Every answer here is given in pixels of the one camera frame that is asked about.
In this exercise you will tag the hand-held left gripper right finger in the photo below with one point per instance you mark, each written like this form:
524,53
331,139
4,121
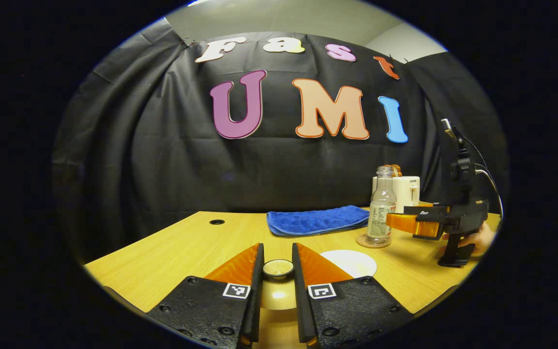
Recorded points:
301,300

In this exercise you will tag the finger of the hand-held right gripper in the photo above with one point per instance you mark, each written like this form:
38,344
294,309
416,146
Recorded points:
412,224

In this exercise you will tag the clear water bottle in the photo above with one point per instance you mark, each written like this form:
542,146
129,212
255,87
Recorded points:
380,218

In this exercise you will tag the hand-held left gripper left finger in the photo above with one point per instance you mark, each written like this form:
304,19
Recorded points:
256,300

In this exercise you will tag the toast slice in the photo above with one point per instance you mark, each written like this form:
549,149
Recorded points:
399,170
393,170

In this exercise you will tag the black backdrop cloth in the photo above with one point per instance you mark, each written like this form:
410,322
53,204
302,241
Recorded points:
162,145

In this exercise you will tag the white toaster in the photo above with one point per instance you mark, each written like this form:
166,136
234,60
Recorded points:
407,191

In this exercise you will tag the blue towel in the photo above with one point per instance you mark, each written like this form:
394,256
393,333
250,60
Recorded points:
315,220

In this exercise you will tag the round brown coaster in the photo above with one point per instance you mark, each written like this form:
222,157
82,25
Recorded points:
362,242

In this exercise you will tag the black table grommet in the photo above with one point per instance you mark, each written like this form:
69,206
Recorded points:
217,222

